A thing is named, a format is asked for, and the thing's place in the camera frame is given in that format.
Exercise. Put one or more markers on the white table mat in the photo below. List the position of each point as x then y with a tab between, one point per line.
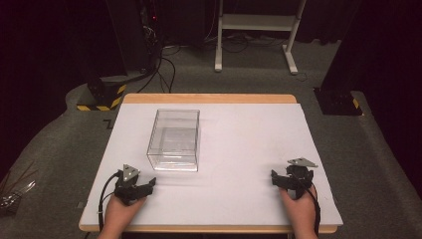
239	146

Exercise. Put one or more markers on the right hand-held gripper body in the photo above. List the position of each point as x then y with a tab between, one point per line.
300	179

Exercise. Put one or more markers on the clear plastic box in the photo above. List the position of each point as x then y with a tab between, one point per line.
174	141

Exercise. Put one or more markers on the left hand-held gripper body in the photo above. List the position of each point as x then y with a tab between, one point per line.
127	189

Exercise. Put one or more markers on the person's left hand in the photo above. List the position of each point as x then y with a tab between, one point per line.
119	210

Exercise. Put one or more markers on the dark upright column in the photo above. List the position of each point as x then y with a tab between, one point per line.
127	36

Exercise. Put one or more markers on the wooden table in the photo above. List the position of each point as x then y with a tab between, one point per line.
209	98

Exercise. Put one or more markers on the dark equipment with red light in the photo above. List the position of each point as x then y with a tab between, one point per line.
152	20

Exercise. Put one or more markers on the person's right hand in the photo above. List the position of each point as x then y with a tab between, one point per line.
300	210

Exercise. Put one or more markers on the black floor base plate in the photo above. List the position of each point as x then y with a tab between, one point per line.
336	101

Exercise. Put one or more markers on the white metal stand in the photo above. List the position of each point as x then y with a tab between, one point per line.
258	22

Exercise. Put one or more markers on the black base with yellow stripes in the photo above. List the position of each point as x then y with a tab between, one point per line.
106	91

